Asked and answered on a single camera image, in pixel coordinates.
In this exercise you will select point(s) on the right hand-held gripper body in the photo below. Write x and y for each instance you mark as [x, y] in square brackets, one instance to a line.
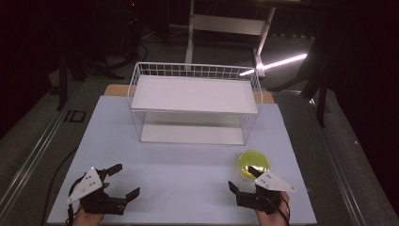
[260, 199]

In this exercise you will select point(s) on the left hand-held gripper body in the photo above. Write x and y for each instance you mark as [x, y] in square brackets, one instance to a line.
[94, 197]

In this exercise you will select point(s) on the yellow-green plastic bowl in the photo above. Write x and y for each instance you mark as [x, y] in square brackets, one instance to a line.
[254, 160]

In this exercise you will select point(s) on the person's left hand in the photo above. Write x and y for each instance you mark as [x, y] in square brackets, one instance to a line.
[87, 219]

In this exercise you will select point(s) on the person's right hand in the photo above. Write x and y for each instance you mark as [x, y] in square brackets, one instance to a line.
[273, 219]

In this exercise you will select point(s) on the pale blue table mat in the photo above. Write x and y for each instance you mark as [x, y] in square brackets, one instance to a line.
[175, 175]

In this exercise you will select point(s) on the black stand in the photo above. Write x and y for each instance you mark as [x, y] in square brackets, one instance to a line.
[321, 94]

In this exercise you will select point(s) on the bright light strip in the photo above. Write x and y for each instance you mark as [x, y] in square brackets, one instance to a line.
[282, 62]

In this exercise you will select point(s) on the metal floor rail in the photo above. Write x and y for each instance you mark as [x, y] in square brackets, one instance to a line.
[31, 157]
[342, 163]

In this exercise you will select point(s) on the white metal stand frame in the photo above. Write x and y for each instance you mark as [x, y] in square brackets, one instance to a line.
[226, 23]

